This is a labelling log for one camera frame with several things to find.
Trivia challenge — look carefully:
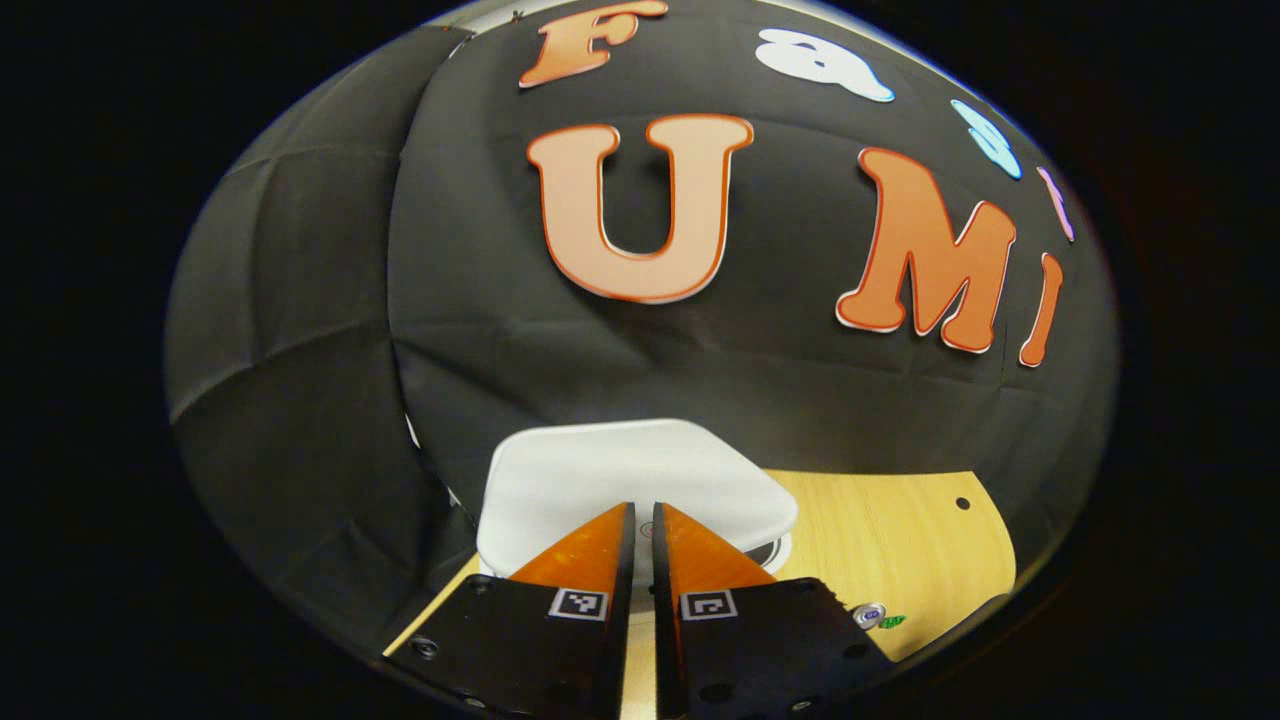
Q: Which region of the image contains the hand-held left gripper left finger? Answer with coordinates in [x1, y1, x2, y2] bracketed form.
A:
[385, 502, 636, 720]

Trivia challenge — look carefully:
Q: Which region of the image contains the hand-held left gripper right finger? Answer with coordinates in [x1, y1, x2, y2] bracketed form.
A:
[652, 502, 896, 720]

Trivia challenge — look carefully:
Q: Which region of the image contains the white desktop garbage bin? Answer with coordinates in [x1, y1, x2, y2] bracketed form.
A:
[477, 418, 800, 591]

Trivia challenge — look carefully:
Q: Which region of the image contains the wooden desktop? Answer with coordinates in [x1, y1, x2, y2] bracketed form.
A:
[385, 470, 1017, 720]

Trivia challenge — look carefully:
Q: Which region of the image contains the black backdrop cloth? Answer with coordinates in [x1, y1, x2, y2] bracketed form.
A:
[165, 0, 1119, 651]

